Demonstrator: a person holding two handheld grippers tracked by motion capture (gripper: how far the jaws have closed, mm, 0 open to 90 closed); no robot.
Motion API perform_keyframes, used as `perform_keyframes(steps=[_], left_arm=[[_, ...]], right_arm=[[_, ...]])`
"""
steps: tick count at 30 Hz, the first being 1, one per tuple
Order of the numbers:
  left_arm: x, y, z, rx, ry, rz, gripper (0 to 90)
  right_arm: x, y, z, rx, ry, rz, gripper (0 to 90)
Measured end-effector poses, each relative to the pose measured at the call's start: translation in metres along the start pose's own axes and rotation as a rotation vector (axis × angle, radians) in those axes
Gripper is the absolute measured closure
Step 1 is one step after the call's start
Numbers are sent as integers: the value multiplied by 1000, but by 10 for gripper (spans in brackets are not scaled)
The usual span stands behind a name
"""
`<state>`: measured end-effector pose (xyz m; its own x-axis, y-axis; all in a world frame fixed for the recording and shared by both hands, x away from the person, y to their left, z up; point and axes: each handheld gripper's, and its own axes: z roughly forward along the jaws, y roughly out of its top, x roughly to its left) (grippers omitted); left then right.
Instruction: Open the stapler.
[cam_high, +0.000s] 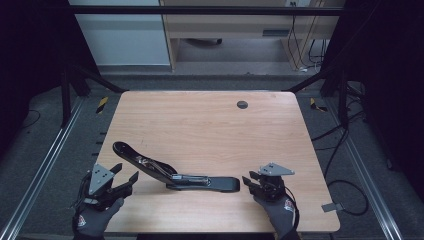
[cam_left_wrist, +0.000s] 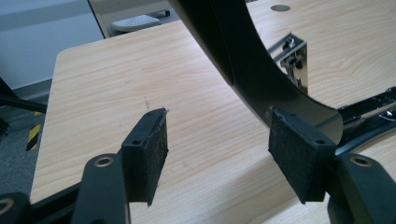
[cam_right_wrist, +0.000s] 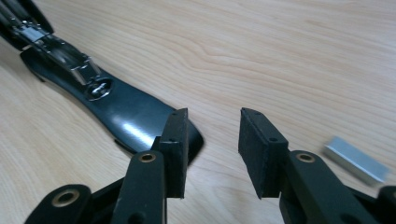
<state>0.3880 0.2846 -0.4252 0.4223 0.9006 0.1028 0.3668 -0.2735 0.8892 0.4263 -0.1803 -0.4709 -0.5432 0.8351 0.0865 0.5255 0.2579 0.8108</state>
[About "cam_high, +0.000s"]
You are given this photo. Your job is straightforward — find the black horizontal frame bar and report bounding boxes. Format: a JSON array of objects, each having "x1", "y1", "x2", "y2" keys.
[{"x1": 68, "y1": 4, "x2": 346, "y2": 16}]

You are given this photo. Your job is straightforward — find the black floor cable loop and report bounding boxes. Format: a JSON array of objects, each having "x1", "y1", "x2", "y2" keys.
[{"x1": 325, "y1": 179, "x2": 370, "y2": 217}]

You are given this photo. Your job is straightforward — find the cables under desk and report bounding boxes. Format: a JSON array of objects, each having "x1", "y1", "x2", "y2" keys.
[{"x1": 287, "y1": 2, "x2": 328, "y2": 73}]

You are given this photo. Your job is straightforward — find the thin black floor cable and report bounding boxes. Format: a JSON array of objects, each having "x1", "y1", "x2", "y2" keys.
[{"x1": 19, "y1": 109, "x2": 42, "y2": 130}]

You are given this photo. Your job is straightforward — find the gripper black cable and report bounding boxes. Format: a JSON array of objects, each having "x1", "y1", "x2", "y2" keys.
[
  {"x1": 284, "y1": 185, "x2": 301, "y2": 233},
  {"x1": 71, "y1": 170, "x2": 92, "y2": 218}
]

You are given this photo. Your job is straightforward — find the black floor cable bundle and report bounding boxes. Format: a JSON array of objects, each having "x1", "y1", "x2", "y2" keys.
[{"x1": 310, "y1": 81, "x2": 367, "y2": 179}]

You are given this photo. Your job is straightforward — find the grey tape piece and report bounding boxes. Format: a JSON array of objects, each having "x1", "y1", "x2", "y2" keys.
[{"x1": 321, "y1": 202, "x2": 344, "y2": 213}]

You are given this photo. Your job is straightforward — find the black metal frame strut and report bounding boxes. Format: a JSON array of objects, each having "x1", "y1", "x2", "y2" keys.
[
  {"x1": 287, "y1": 64, "x2": 350, "y2": 129},
  {"x1": 59, "y1": 63, "x2": 130, "y2": 128}
]

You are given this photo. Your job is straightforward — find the white cabinet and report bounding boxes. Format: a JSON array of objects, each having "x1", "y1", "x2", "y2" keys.
[{"x1": 68, "y1": 0, "x2": 172, "y2": 67}]

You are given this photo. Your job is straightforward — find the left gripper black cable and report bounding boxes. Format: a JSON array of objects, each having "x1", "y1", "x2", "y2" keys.
[{"x1": 71, "y1": 170, "x2": 92, "y2": 218}]

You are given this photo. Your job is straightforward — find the black curtain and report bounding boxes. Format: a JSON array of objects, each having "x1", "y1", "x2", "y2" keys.
[
  {"x1": 0, "y1": 0, "x2": 102, "y2": 161},
  {"x1": 320, "y1": 0, "x2": 424, "y2": 201}
]

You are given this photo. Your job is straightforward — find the dark object under desk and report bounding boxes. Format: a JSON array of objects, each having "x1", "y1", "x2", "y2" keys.
[{"x1": 184, "y1": 37, "x2": 223, "y2": 47}]

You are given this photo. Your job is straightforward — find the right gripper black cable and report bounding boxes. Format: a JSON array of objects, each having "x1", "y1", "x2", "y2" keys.
[{"x1": 284, "y1": 185, "x2": 301, "y2": 233}]

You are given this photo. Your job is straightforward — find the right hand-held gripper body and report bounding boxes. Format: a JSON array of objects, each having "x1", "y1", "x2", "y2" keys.
[{"x1": 253, "y1": 161, "x2": 296, "y2": 203}]

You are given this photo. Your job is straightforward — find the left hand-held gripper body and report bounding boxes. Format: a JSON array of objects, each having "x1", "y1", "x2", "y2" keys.
[{"x1": 81, "y1": 162, "x2": 125, "y2": 212}]

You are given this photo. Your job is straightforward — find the aluminium floor rail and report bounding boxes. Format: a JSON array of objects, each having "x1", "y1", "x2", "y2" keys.
[
  {"x1": 324, "y1": 98, "x2": 405, "y2": 240},
  {"x1": 0, "y1": 96, "x2": 86, "y2": 240}
]

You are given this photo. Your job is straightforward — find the black stapler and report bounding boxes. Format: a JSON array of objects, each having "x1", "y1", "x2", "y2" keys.
[{"x1": 111, "y1": 140, "x2": 242, "y2": 194}]

